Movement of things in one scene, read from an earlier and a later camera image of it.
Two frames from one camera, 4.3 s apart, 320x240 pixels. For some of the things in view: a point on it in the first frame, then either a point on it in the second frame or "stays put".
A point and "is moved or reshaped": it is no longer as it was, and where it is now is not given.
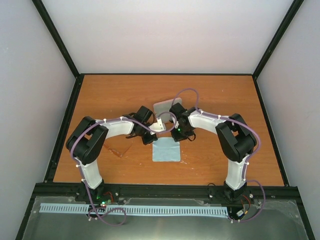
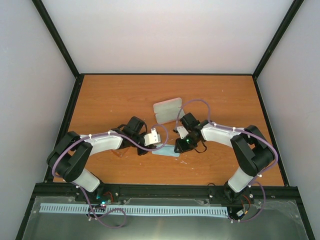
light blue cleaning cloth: x=166 y=149 is moved or reshaped
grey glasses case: x=162 y=109 stays put
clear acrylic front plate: x=269 y=218 stays put
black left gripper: x=146 y=141 to x=141 y=151
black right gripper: x=177 y=138 to x=182 y=148
